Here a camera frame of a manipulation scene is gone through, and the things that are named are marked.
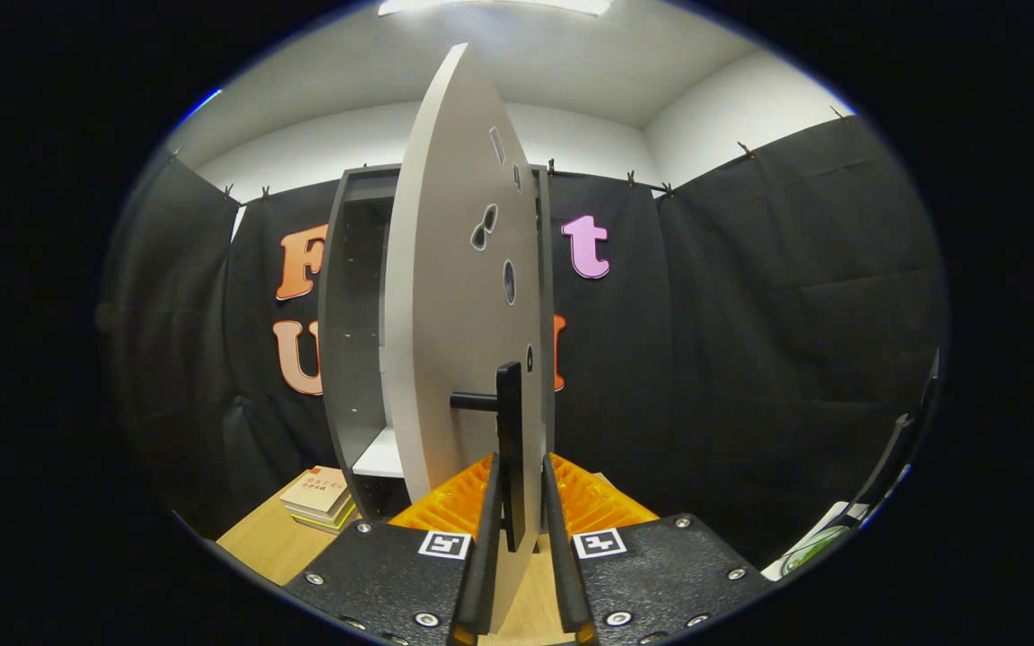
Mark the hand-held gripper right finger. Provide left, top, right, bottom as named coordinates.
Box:
left=541, top=453, right=774, bottom=646

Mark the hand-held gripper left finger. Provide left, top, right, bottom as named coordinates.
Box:
left=284, top=453, right=502, bottom=646

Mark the black door handle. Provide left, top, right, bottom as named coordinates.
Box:
left=450, top=362, right=527, bottom=553

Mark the beige shoe cabinet door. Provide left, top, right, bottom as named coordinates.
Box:
left=380, top=42, right=547, bottom=633

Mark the dark grey shoe cabinet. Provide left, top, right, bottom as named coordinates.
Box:
left=318, top=163, right=556, bottom=521

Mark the white cabinet shelf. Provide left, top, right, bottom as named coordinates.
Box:
left=353, top=426, right=406, bottom=479

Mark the yellow edged book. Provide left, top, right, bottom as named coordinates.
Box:
left=288, top=502, right=358, bottom=536

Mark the tan cover book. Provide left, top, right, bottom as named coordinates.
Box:
left=280, top=465, right=352, bottom=517

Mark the black backdrop cloth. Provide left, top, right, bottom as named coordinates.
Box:
left=100, top=115, right=949, bottom=571

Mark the black stand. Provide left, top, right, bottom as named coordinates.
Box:
left=858, top=348, right=942, bottom=521

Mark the row of black cloth clips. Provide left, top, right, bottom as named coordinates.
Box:
left=171, top=106, right=850, bottom=203

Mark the ceiling light panel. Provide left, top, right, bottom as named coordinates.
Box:
left=378, top=0, right=612, bottom=17

